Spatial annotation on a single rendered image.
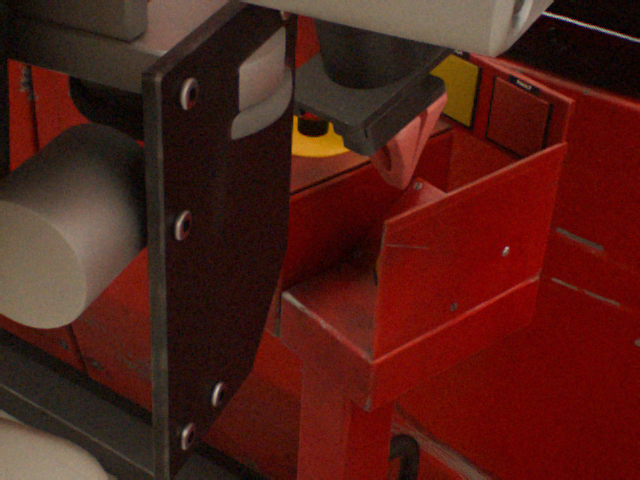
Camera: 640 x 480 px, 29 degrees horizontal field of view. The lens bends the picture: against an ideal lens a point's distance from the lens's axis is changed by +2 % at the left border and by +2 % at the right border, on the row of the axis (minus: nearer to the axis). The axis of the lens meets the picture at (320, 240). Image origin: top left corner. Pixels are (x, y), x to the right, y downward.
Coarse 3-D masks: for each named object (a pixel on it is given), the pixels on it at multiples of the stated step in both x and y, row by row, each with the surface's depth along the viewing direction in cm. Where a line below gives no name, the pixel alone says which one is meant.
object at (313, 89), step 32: (320, 32) 68; (352, 32) 67; (320, 64) 72; (352, 64) 68; (384, 64) 68; (416, 64) 70; (320, 96) 70; (352, 96) 69; (384, 96) 68; (352, 128) 68
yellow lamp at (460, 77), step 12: (444, 60) 85; (456, 60) 84; (432, 72) 87; (444, 72) 86; (456, 72) 85; (468, 72) 84; (456, 84) 85; (468, 84) 84; (456, 96) 86; (468, 96) 85; (444, 108) 87; (456, 108) 86; (468, 108) 85; (468, 120) 86
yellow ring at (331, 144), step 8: (296, 120) 87; (296, 128) 86; (296, 136) 85; (304, 136) 85; (328, 136) 85; (336, 136) 85; (296, 144) 84; (304, 144) 84; (312, 144) 84; (320, 144) 84; (328, 144) 84; (336, 144) 84; (296, 152) 83; (304, 152) 83; (312, 152) 83; (320, 152) 83; (328, 152) 83; (336, 152) 83; (344, 152) 83
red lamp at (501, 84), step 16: (496, 80) 82; (496, 96) 83; (512, 96) 82; (528, 96) 80; (496, 112) 83; (512, 112) 82; (528, 112) 81; (544, 112) 80; (496, 128) 84; (512, 128) 83; (528, 128) 81; (512, 144) 83; (528, 144) 82
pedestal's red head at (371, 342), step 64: (448, 128) 87; (320, 192) 81; (384, 192) 86; (512, 192) 79; (320, 256) 84; (384, 256) 73; (448, 256) 77; (512, 256) 83; (320, 320) 81; (384, 320) 76; (448, 320) 81; (512, 320) 86; (384, 384) 79
